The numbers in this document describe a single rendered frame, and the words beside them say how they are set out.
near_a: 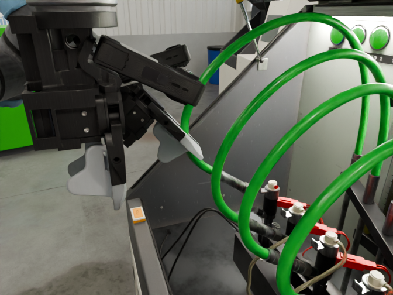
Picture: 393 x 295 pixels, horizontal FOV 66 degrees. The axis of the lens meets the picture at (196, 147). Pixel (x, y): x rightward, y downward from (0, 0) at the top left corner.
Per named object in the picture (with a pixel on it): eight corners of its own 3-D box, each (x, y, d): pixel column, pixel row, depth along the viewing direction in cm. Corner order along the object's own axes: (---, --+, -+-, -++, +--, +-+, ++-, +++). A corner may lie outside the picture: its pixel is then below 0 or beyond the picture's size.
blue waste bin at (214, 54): (202, 81, 691) (202, 45, 660) (224, 79, 714) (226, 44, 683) (213, 86, 641) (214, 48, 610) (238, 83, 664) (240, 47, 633)
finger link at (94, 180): (74, 215, 34) (59, 141, 31) (127, 205, 36) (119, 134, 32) (73, 232, 32) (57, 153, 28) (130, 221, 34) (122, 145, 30)
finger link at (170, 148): (182, 178, 50) (141, 140, 49) (207, 153, 49) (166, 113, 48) (181, 184, 47) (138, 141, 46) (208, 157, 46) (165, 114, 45)
